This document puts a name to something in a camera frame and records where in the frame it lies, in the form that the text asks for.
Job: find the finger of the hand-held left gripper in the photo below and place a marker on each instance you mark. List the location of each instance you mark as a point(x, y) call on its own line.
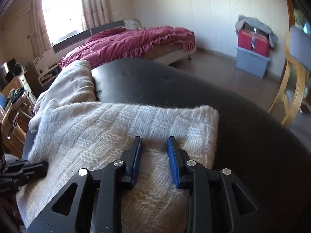
point(34, 165)
point(35, 173)

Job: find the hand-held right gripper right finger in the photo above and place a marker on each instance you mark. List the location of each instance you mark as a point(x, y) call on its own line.
point(172, 165)

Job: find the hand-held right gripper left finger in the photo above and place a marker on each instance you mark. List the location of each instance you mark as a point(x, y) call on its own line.
point(137, 165)

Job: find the cream block-pattern knit sweater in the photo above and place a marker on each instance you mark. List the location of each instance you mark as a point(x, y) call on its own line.
point(109, 131)

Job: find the cluttered wooden desk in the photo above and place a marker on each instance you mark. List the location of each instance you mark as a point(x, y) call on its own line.
point(17, 97)

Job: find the white bedside cabinet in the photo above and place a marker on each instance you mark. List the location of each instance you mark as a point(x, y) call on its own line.
point(46, 68)

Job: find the bed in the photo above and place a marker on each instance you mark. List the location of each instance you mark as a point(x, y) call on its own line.
point(170, 57)

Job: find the crimson ruffled bedspread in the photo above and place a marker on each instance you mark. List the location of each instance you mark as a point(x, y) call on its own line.
point(126, 43)

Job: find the beige patterned curtain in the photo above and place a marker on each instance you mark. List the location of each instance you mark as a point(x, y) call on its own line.
point(41, 21)
point(93, 4)

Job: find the window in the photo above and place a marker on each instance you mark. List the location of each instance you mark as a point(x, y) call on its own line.
point(63, 12)

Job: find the grey garment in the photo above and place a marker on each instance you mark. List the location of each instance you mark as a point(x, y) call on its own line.
point(252, 20)

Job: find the grey armchair wooden arms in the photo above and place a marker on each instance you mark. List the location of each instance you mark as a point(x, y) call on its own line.
point(300, 43)

